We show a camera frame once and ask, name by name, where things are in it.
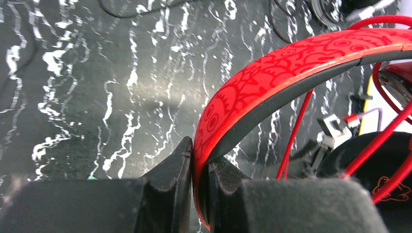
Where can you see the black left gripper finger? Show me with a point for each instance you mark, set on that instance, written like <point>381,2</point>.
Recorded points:
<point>157,202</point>

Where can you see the red headphones with cable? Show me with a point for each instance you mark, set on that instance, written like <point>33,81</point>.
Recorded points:
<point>272,81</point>

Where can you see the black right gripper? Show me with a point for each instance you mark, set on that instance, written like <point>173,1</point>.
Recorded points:
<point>237,204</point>

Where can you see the yellow framed whiteboard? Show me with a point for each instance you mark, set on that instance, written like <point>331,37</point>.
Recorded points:
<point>377,113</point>

